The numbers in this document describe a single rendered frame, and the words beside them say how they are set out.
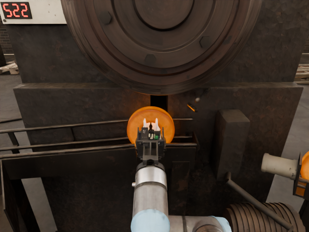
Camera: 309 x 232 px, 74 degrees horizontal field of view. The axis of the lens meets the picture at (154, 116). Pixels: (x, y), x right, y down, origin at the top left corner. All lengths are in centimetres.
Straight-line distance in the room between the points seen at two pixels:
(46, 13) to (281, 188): 167
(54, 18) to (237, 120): 63
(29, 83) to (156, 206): 61
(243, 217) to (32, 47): 85
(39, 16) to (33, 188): 125
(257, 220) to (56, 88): 75
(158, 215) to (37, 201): 126
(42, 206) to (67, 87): 100
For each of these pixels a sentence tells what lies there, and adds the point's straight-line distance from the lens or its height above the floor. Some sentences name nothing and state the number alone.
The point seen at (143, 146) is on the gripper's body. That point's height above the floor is 78.
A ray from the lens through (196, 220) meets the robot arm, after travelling 55.
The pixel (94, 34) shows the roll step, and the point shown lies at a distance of 55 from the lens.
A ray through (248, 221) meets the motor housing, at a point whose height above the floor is 53.
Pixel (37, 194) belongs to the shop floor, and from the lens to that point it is 168.
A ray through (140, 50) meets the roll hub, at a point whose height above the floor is 101.
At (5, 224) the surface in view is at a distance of 70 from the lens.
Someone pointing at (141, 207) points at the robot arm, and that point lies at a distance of 45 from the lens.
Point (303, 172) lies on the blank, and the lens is 73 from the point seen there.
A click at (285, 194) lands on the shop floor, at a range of 173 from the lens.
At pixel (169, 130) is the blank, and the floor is 75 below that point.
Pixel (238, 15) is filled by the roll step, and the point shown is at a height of 108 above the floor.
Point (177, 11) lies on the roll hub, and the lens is 46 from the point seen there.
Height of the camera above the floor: 108
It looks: 26 degrees down
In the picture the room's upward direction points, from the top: straight up
